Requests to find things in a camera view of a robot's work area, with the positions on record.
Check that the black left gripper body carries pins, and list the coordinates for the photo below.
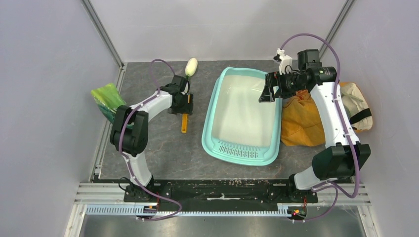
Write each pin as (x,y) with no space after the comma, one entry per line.
(179,108)

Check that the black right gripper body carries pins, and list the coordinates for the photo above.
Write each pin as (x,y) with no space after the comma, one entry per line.
(289,83)

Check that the teal plastic litter box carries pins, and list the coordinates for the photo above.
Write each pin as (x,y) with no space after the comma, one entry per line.
(238,128)

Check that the green litter bag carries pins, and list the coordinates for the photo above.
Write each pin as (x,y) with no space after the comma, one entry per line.
(108,100)

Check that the orange plastic scoop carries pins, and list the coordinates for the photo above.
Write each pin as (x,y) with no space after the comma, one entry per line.
(184,123)

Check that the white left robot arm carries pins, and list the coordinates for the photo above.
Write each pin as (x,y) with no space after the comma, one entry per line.
(130,129)

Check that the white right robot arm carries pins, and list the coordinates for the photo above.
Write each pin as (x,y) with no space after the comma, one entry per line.
(344,154)

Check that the white toy radish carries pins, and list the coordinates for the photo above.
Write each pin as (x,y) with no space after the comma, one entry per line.
(191,67)

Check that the orange cloth bag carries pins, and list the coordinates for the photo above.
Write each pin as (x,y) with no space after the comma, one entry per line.
(301,122)

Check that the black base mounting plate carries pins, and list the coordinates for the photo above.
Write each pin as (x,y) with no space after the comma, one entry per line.
(219,195)

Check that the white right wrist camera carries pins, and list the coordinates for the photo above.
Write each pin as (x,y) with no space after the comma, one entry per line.
(283,60)

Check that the white slotted cable duct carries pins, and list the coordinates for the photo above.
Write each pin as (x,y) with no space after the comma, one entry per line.
(140,210)

